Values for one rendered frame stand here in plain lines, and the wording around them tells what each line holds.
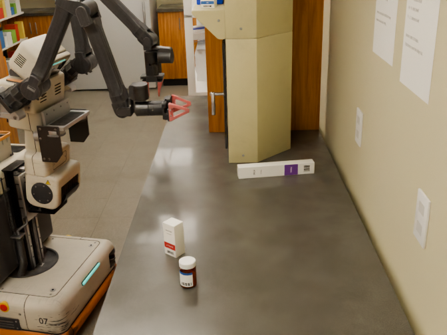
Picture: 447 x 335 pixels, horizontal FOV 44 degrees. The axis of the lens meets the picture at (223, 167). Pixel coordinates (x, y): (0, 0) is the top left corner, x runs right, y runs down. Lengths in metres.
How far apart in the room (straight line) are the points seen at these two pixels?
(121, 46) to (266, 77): 5.12
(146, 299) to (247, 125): 0.91
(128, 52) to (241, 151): 5.08
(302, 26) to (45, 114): 1.13
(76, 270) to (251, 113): 1.24
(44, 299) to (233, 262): 1.33
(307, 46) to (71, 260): 1.54
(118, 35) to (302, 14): 4.87
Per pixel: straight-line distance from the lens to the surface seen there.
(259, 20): 1.99
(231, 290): 1.38
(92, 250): 2.93
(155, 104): 2.08
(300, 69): 2.40
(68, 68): 2.62
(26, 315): 2.69
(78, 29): 2.56
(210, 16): 1.97
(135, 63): 7.08
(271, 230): 1.63
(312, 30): 2.38
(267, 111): 2.09
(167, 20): 7.07
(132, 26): 2.46
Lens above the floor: 1.73
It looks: 23 degrees down
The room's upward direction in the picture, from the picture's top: 2 degrees counter-clockwise
